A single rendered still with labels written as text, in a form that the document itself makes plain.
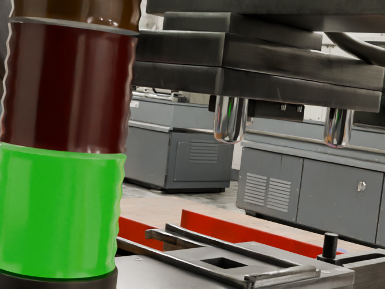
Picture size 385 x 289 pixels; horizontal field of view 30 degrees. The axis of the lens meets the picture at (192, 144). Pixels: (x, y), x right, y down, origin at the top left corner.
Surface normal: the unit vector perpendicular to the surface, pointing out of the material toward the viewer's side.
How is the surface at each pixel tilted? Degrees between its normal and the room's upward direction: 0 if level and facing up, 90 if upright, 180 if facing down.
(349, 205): 90
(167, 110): 90
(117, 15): 104
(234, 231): 90
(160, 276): 0
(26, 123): 76
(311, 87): 90
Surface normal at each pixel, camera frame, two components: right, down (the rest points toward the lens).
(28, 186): -0.27, -0.21
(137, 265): 0.11, -0.99
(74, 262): 0.41, 0.36
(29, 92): -0.44, 0.26
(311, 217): -0.74, -0.04
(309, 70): 0.71, 0.13
